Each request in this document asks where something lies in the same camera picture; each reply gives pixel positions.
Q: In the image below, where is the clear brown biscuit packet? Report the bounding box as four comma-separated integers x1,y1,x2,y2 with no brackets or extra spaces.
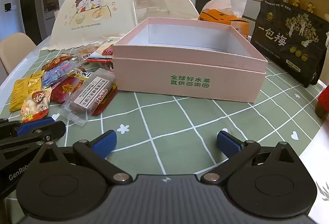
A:
60,75,118,126

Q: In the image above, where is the beige chair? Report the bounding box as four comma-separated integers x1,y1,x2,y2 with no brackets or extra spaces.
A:
0,33,36,74

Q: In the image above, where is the black snack bag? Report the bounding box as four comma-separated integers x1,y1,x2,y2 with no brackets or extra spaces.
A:
250,0,329,88

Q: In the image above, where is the orange tissue pack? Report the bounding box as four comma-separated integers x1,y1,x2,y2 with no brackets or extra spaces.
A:
198,0,251,40

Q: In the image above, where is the cream mesh food cover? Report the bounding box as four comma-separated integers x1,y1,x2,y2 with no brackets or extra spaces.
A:
47,0,199,51

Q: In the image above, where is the clear beige snack packet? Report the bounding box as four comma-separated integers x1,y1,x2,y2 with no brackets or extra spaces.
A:
77,43,103,61

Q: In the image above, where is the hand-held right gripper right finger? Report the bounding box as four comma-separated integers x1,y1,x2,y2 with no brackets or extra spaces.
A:
199,130,299,186

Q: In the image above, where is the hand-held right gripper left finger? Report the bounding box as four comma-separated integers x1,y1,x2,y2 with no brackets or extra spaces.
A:
33,130,133,186

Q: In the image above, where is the red plush toy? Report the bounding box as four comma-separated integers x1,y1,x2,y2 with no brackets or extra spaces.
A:
315,83,329,119

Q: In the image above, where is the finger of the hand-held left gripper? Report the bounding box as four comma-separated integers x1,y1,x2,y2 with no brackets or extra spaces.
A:
0,117,55,137
0,121,66,171

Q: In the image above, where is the pink cardboard box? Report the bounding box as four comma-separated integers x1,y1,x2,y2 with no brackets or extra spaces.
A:
112,17,268,104

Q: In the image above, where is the yellow snack packet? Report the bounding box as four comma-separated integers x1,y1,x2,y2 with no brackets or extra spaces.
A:
10,70,45,113

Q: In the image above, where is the orange brown snack packet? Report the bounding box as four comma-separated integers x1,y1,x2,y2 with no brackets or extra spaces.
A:
41,53,75,70

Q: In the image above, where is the white ball candy packet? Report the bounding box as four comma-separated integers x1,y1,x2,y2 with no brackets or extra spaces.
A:
21,87,52,122

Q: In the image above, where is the blue snack packet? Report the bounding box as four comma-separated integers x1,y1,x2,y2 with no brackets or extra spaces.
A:
41,61,78,87

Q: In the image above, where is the green checked table mat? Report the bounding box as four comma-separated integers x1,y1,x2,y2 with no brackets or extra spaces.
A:
0,46,328,181

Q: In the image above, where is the white red snack packet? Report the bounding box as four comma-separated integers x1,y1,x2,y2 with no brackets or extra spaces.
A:
86,39,121,63

